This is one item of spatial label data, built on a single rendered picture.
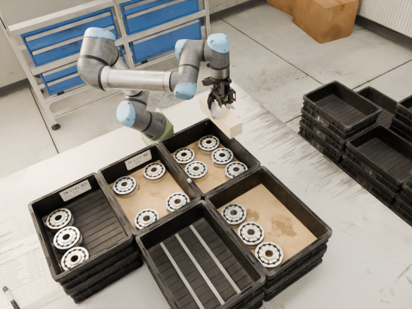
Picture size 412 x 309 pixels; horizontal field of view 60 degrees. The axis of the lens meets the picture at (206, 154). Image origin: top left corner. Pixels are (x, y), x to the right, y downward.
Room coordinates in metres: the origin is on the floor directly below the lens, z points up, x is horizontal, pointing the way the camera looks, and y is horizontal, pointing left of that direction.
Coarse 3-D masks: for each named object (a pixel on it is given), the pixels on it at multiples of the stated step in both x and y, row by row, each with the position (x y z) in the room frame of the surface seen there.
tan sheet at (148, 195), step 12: (144, 180) 1.07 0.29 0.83; (168, 180) 1.05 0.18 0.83; (144, 192) 1.00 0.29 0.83; (156, 192) 0.99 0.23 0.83; (168, 192) 0.98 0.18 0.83; (180, 192) 0.98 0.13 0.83; (120, 204) 0.95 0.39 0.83; (132, 204) 0.94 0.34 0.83; (144, 204) 0.93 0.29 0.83; (156, 204) 0.92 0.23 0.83; (132, 216) 0.87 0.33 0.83
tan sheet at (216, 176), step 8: (192, 144) 1.27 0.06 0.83; (200, 152) 1.20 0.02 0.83; (200, 160) 1.15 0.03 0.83; (208, 160) 1.15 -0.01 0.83; (184, 168) 1.11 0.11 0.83; (208, 168) 1.10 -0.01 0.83; (216, 168) 1.09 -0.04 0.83; (224, 168) 1.09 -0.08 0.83; (208, 176) 1.05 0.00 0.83; (216, 176) 1.04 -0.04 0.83; (224, 176) 1.04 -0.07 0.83; (200, 184) 1.01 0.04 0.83; (208, 184) 1.00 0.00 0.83; (216, 184) 1.00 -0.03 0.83
